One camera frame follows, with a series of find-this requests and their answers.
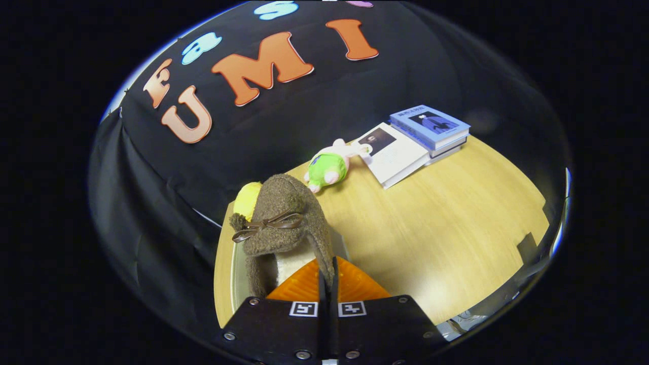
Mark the white book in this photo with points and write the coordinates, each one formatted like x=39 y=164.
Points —
x=400 y=154

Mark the dark-covered book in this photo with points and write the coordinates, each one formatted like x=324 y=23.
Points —
x=448 y=152

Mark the beige fabric storage box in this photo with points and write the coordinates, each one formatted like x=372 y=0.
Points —
x=238 y=274

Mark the blue book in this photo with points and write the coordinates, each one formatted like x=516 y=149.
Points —
x=431 y=126

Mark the green and white plush toy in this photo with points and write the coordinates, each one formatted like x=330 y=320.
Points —
x=328 y=170

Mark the brown fuzzy shoe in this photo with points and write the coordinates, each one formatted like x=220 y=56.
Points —
x=284 y=197

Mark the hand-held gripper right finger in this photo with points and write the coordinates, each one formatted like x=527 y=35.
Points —
x=385 y=332

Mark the yellow plush ball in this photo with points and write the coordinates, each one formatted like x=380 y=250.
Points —
x=247 y=200

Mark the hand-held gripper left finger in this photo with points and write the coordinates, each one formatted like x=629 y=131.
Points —
x=284 y=334

